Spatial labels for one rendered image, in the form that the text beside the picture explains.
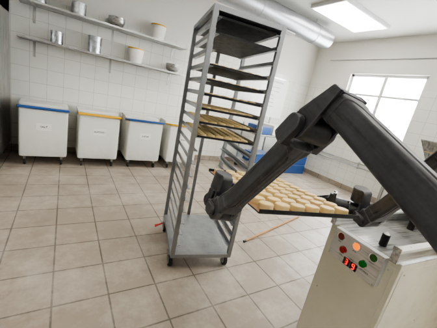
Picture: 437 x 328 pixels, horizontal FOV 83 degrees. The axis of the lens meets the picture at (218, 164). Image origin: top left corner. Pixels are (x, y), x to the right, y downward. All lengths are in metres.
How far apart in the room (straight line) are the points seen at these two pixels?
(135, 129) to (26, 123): 1.30
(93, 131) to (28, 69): 1.21
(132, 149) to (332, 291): 3.30
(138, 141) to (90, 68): 1.31
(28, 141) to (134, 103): 1.65
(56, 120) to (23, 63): 0.98
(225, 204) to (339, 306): 0.93
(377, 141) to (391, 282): 0.93
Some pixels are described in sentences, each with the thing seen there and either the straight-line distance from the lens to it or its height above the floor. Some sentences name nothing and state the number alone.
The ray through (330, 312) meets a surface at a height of 0.42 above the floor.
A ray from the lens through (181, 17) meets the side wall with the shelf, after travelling 4.87.
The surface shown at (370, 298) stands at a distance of 1.37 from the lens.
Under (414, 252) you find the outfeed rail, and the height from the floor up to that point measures 0.88.
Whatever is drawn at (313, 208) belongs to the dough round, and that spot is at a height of 1.02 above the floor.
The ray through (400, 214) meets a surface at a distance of 1.80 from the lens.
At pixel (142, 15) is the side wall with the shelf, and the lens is 4.66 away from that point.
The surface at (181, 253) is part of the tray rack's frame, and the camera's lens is 2.00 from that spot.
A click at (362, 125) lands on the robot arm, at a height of 1.32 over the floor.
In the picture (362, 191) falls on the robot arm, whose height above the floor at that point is 1.08.
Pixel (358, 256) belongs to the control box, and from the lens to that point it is 1.31.
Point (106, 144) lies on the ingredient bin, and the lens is 3.95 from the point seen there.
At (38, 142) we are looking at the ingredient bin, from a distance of 3.93.
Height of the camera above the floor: 1.31
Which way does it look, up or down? 15 degrees down
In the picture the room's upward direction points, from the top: 12 degrees clockwise
